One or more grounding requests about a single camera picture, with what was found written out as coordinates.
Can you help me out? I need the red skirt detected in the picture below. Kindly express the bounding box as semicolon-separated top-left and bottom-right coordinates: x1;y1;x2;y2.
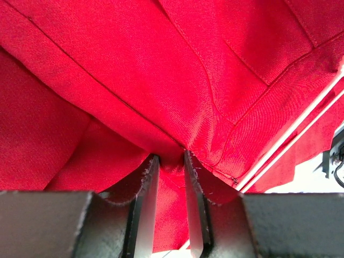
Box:
1;1;343;252

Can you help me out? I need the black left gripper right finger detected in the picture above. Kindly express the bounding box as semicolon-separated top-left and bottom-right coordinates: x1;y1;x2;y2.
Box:
184;151;343;257

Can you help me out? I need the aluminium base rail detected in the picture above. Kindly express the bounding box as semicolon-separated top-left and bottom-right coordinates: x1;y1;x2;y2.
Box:
312;126;343;192

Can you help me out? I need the pink wire hanger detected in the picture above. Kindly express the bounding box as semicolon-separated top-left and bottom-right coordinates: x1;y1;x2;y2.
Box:
161;77;344;258

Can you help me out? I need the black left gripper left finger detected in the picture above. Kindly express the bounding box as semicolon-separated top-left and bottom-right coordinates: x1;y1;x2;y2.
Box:
1;155;160;257

